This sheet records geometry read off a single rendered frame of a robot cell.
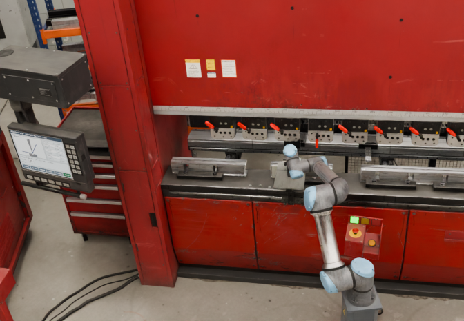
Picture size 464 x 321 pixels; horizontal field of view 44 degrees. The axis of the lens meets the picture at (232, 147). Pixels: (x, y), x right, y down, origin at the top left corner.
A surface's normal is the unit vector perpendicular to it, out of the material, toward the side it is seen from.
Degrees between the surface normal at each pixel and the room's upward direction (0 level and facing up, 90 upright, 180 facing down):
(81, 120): 0
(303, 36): 90
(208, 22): 90
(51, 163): 90
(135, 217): 90
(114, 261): 0
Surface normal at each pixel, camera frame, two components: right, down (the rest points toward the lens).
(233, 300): -0.07, -0.83
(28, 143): -0.38, 0.54
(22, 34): 0.06, 0.56
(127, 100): -0.18, 0.57
